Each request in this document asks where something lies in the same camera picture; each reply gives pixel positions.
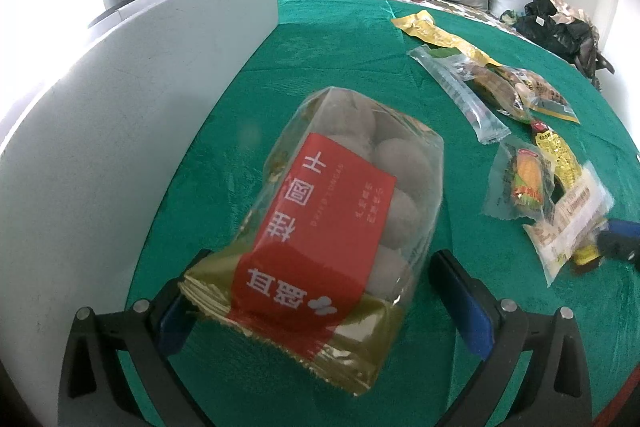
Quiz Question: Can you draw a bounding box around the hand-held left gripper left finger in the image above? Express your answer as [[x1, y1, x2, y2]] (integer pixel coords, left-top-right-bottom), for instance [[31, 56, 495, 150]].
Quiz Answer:
[[59, 248, 213, 427]]

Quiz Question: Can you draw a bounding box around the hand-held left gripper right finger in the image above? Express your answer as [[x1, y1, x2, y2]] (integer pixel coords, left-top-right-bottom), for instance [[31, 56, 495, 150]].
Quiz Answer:
[[430, 249, 593, 427]]

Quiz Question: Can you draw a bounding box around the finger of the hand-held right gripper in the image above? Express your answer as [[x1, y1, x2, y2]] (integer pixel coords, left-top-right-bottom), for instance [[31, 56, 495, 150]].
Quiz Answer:
[[597, 218, 640, 264]]

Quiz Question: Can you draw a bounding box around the white snack packet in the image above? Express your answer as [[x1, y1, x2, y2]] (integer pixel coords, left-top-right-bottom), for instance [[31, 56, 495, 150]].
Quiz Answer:
[[524, 162, 616, 288]]

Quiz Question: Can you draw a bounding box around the clear pastry bag red label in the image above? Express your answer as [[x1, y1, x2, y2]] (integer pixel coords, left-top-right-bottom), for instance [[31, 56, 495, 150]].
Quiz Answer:
[[179, 86, 446, 398]]

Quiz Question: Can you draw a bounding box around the long yellow snack packet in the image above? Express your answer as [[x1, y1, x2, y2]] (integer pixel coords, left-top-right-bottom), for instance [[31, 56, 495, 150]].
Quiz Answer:
[[391, 10, 503, 68]]

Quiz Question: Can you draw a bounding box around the clear packet with orange candy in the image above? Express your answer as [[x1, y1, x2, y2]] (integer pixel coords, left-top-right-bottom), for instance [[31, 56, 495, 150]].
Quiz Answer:
[[482, 139, 558, 223]]

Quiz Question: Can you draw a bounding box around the red and yellow snack packet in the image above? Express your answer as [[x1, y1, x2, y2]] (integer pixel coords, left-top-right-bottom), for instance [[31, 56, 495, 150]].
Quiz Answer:
[[529, 119, 607, 267]]

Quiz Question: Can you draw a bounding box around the yellow nut snack packet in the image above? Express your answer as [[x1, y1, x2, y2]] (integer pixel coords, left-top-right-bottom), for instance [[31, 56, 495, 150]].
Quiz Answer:
[[500, 64, 581, 125]]

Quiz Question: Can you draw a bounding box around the brown pastry snack packet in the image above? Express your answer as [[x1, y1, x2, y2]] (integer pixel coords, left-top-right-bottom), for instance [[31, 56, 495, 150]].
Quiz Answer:
[[430, 49, 533, 124]]

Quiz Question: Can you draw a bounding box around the long clear snack packet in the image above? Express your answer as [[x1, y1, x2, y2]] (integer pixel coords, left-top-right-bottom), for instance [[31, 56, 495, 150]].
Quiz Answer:
[[407, 45, 511, 145]]

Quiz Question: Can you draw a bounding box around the pile of black clothes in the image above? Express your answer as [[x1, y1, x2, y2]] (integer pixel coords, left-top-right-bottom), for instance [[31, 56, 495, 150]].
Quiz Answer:
[[500, 0, 616, 88]]

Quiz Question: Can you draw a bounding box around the green blanket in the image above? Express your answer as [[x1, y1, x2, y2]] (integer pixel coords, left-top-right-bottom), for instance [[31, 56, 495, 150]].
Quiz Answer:
[[122, 0, 640, 427]]

